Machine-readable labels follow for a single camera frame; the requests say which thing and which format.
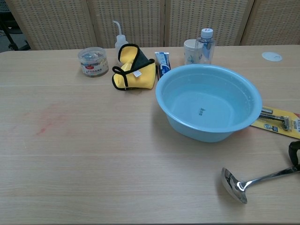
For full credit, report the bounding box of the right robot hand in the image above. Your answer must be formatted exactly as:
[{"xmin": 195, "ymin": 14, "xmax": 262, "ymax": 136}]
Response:
[{"xmin": 288, "ymin": 140, "xmax": 300, "ymax": 172}]

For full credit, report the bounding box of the stainless steel ladle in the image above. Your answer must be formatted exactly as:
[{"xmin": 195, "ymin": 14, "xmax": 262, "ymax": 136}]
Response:
[{"xmin": 221, "ymin": 164, "xmax": 300, "ymax": 204}]

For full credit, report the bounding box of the light blue plastic basin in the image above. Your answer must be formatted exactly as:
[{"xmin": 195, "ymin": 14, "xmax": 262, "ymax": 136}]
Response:
[{"xmin": 155, "ymin": 64, "xmax": 263, "ymax": 143}]

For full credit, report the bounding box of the clear plastic water bottle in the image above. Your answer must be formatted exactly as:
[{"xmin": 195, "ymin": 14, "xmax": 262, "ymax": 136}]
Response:
[{"xmin": 195, "ymin": 28, "xmax": 216, "ymax": 65}]

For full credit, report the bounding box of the yellow carded razor package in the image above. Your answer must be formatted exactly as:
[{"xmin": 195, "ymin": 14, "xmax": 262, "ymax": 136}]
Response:
[{"xmin": 250, "ymin": 105, "xmax": 300, "ymax": 140}]

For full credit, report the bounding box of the white round table disc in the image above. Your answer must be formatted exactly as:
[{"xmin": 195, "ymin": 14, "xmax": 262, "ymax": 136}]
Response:
[{"xmin": 262, "ymin": 51, "xmax": 283, "ymax": 62}]

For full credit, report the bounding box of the white paper cup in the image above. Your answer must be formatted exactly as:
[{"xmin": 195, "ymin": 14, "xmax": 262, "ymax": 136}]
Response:
[{"xmin": 183, "ymin": 39, "xmax": 203, "ymax": 66}]

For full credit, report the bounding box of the blue white toothpaste tube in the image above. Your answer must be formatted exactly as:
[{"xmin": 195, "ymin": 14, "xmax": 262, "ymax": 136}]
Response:
[{"xmin": 154, "ymin": 52, "xmax": 172, "ymax": 79}]

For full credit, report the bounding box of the yellow black-trimmed cloth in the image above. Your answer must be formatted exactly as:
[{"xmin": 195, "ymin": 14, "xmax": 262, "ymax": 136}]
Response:
[{"xmin": 112, "ymin": 44, "xmax": 158, "ymax": 91}]

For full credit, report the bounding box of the wooden rattan folding screen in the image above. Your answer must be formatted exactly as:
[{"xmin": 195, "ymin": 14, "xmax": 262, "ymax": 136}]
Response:
[{"xmin": 4, "ymin": 0, "xmax": 300, "ymax": 51}]

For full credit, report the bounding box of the translucent squeeze wash bottle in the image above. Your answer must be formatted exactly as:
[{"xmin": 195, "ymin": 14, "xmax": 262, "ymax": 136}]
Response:
[{"xmin": 112, "ymin": 20, "xmax": 129, "ymax": 53}]

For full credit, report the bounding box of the clear jar of binder clips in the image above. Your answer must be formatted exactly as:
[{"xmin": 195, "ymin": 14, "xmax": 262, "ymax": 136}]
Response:
[{"xmin": 77, "ymin": 46, "xmax": 110, "ymax": 77}]

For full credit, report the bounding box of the black tripod stand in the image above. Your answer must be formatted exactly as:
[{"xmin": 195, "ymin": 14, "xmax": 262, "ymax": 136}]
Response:
[{"xmin": 0, "ymin": 11, "xmax": 30, "ymax": 51}]

